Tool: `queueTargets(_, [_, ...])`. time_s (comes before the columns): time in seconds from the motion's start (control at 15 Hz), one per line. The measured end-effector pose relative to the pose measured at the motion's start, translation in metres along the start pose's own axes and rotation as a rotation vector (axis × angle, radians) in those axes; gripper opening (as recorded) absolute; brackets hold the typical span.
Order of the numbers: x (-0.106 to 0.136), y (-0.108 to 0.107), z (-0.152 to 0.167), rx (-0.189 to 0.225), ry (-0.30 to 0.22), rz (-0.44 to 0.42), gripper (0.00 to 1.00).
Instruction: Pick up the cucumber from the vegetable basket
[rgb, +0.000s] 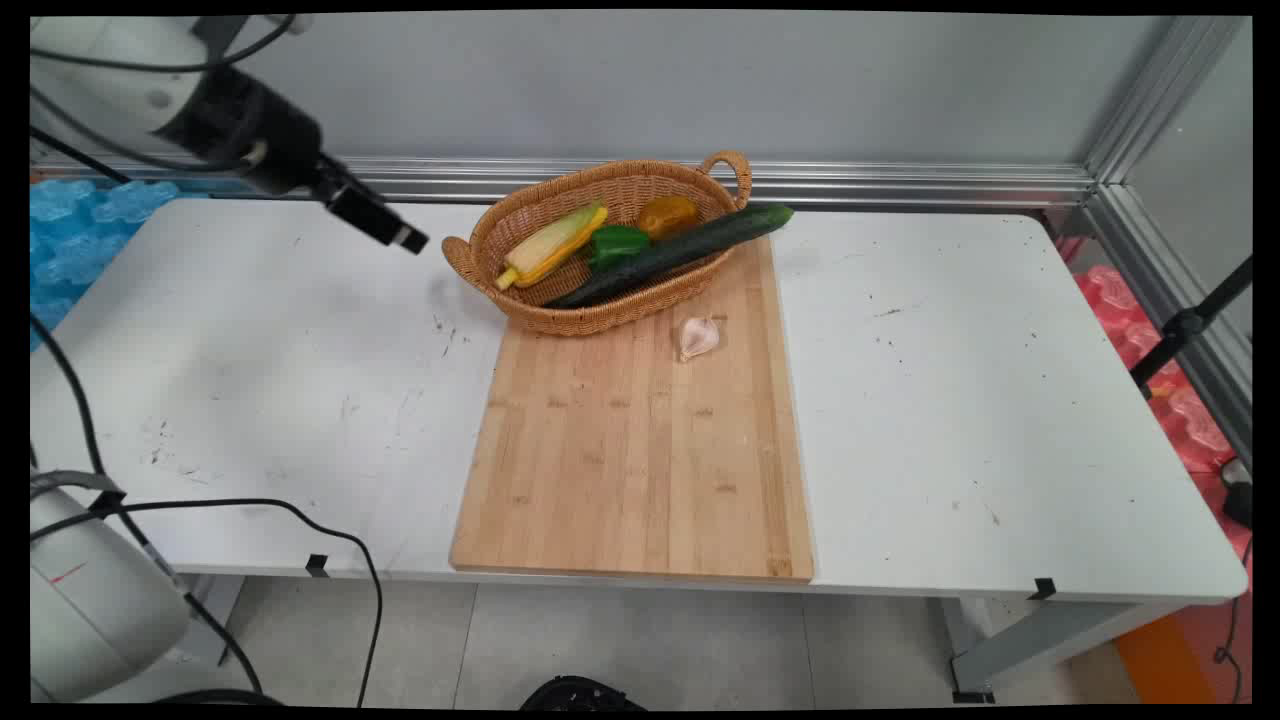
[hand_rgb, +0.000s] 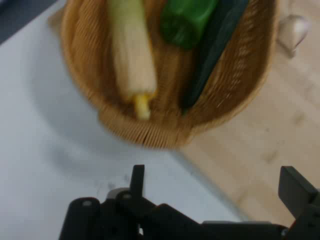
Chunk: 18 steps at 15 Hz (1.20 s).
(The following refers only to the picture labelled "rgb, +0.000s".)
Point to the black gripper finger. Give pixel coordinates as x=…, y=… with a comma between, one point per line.
x=365, y=225
x=385, y=212

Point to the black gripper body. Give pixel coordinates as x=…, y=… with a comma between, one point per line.
x=250, y=125

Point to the dark green cucumber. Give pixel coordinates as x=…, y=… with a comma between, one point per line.
x=680, y=250

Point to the yellow corn cob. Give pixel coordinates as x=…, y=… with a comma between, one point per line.
x=545, y=246

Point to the woven wicker basket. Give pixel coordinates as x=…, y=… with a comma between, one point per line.
x=560, y=312

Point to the blue foam floor mat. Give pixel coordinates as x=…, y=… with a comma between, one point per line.
x=75, y=240

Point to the green bell pepper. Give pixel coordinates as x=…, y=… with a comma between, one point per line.
x=615, y=243

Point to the orange bell pepper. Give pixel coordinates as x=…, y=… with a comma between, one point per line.
x=668, y=215

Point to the white garlic bulb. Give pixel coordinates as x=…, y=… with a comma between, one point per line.
x=697, y=338

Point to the black tape piece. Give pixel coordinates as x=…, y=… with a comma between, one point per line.
x=316, y=565
x=1043, y=589

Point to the bamboo cutting board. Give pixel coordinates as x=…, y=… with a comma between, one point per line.
x=630, y=470

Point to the grey table leg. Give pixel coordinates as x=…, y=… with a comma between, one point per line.
x=1050, y=640
x=215, y=610

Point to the black round floor object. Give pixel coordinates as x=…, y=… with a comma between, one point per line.
x=580, y=695

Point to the black tripod stand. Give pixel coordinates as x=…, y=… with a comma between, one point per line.
x=1185, y=325

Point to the red foam floor mat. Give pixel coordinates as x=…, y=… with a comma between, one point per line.
x=1190, y=420

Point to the orange floor patch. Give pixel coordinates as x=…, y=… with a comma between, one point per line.
x=1165, y=665

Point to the small black device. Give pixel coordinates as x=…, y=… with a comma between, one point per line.
x=1240, y=500

